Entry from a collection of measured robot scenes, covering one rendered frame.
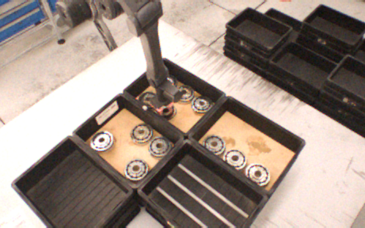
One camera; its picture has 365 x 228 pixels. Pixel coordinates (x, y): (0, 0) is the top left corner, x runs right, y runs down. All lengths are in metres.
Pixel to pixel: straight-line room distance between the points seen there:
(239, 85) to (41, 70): 2.00
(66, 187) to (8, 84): 1.94
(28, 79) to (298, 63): 2.35
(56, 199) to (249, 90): 1.11
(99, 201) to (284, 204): 0.79
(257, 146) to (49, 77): 2.17
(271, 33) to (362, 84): 0.73
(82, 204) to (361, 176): 1.24
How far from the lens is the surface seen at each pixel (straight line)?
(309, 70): 2.41
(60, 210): 1.35
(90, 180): 1.35
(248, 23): 2.52
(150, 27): 0.92
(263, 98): 1.72
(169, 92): 1.21
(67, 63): 3.10
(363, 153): 1.70
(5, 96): 3.08
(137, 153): 1.36
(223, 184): 1.28
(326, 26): 2.66
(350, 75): 2.33
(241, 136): 1.40
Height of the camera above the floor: 2.01
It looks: 55 degrees down
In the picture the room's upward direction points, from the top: 3 degrees counter-clockwise
